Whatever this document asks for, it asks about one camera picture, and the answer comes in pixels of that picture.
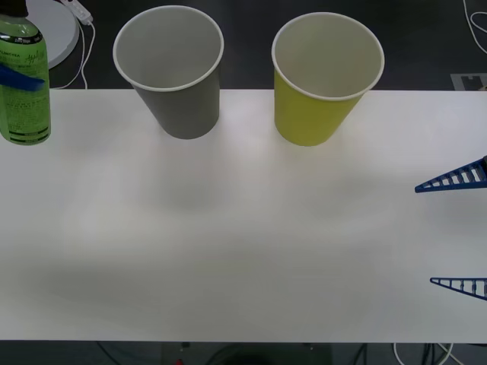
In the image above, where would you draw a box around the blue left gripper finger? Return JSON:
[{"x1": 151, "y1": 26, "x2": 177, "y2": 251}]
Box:
[{"x1": 0, "y1": 64, "x2": 46, "y2": 93}]

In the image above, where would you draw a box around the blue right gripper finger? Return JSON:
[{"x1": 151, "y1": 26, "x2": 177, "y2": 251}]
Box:
[
  {"x1": 429, "y1": 277, "x2": 487, "y2": 302},
  {"x1": 414, "y1": 154, "x2": 487, "y2": 194}
]

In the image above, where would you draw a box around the green plastic bottle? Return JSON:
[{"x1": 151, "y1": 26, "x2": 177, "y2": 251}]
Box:
[{"x1": 0, "y1": 0, "x2": 53, "y2": 147}]

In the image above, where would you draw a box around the white round floor base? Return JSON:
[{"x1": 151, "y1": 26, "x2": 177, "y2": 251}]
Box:
[{"x1": 24, "y1": 0, "x2": 81, "y2": 71}]

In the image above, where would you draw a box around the white power strip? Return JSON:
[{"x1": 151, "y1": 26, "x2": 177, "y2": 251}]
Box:
[{"x1": 62, "y1": 0, "x2": 94, "y2": 26}]

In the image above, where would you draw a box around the grey floor marker plate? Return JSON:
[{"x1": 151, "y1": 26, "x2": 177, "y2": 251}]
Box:
[{"x1": 450, "y1": 72, "x2": 487, "y2": 92}]

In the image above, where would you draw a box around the yellow-green plastic bin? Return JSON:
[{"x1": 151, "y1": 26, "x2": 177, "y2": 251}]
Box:
[{"x1": 271, "y1": 11, "x2": 386, "y2": 148}]

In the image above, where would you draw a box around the grey plastic bin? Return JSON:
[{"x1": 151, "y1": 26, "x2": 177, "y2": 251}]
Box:
[{"x1": 113, "y1": 5, "x2": 225, "y2": 140}]

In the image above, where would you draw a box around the white power strip cable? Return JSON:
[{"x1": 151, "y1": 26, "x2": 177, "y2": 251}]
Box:
[{"x1": 48, "y1": 21, "x2": 97, "y2": 90}]

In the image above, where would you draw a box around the white cable under table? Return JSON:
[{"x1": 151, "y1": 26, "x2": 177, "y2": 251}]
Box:
[{"x1": 393, "y1": 341, "x2": 460, "y2": 365}]

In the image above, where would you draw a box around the white looped cable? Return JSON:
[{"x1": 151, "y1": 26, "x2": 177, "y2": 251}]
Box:
[{"x1": 462, "y1": 0, "x2": 487, "y2": 64}]

